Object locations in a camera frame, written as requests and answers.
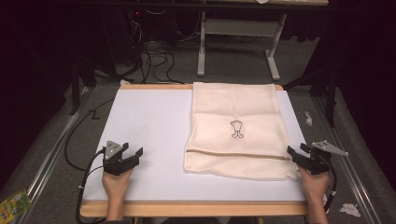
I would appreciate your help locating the white board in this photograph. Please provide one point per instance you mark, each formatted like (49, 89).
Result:
(155, 124)

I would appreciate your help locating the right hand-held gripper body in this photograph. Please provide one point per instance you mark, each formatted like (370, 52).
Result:
(317, 161)

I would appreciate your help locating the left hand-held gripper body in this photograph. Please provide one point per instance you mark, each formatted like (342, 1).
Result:
(116, 166)

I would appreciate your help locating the black stand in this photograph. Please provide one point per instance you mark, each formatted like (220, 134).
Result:
(75, 90)
(331, 99)

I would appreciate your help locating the white desk frame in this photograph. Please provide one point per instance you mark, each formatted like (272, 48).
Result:
(239, 27)

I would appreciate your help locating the person's left hand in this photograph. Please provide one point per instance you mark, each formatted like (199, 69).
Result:
(115, 186)

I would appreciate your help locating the green packet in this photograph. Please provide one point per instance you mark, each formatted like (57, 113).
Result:
(14, 206)

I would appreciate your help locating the person's right hand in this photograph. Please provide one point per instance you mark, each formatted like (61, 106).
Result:
(316, 186)

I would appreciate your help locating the small white scrap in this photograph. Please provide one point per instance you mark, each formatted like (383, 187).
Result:
(308, 118)

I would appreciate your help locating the metal floor rail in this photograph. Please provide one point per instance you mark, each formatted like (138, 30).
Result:
(49, 161)
(345, 168)

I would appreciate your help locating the cream mesh laundry bag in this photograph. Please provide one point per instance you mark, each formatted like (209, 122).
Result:
(236, 105)

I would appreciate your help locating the crumpled white paper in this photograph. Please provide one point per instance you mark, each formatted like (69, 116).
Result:
(350, 210)

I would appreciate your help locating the wooden table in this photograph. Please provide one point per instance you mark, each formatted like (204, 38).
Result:
(193, 209)

